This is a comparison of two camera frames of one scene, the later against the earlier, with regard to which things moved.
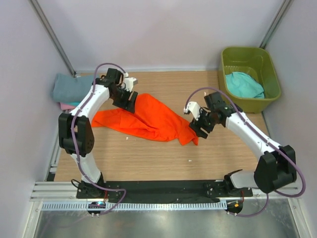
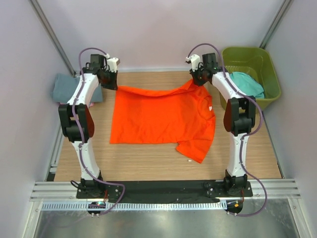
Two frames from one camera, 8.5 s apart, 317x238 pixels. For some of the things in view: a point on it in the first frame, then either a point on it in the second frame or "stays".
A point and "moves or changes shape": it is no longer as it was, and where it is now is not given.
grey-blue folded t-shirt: (67, 89) stays
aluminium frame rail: (62, 191) stays
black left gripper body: (121, 92) to (110, 78)
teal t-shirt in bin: (244, 85) stays
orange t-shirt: (153, 118) moves or changes shape
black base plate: (161, 192) stays
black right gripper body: (207, 122) to (197, 75)
